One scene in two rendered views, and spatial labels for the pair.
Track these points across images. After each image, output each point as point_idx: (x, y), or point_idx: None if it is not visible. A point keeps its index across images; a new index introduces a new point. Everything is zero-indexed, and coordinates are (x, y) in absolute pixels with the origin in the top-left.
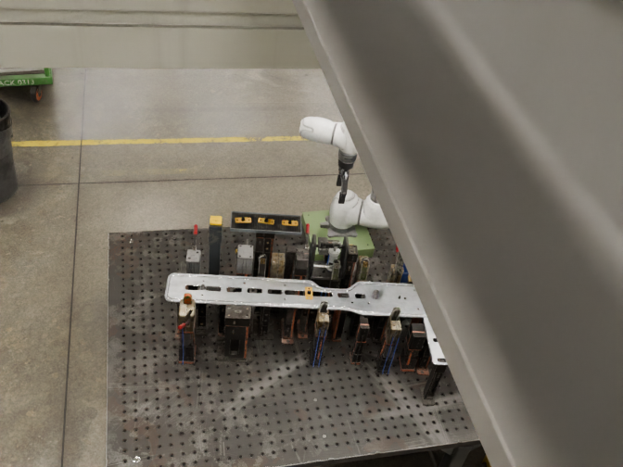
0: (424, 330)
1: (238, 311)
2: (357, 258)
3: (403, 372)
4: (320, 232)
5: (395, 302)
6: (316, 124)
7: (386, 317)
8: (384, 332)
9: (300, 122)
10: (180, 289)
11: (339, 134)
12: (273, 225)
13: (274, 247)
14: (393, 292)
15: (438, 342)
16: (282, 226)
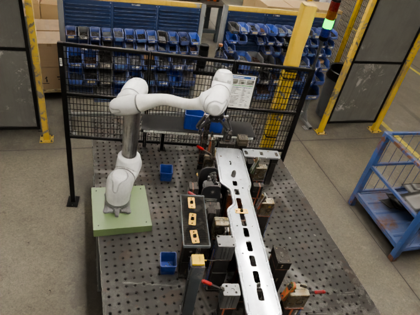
0: (252, 159)
1: (282, 254)
2: None
3: None
4: (122, 218)
5: (235, 166)
6: (224, 94)
7: None
8: (252, 180)
9: (217, 105)
10: (266, 304)
11: (230, 87)
12: (197, 214)
13: (135, 259)
14: (225, 165)
15: (262, 153)
16: (197, 208)
